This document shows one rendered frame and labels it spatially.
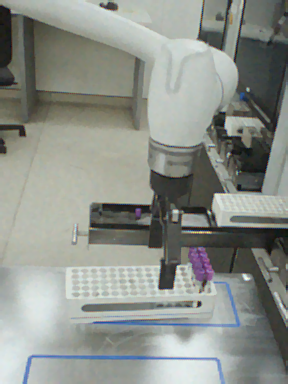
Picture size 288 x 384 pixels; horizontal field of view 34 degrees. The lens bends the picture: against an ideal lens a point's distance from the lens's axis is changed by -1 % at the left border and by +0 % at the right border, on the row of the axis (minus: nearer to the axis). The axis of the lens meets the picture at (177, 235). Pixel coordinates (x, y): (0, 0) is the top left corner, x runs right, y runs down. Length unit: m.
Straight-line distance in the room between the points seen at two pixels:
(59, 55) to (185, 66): 4.05
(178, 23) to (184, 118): 3.99
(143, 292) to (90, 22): 0.50
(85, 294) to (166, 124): 0.37
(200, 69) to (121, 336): 0.51
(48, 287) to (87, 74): 3.86
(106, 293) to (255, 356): 0.31
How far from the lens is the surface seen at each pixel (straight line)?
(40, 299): 1.01
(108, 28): 0.91
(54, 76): 4.81
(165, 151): 0.78
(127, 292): 0.94
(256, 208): 1.33
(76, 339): 0.92
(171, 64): 0.74
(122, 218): 1.31
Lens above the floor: 1.48
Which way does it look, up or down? 32 degrees down
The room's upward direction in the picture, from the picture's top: 8 degrees clockwise
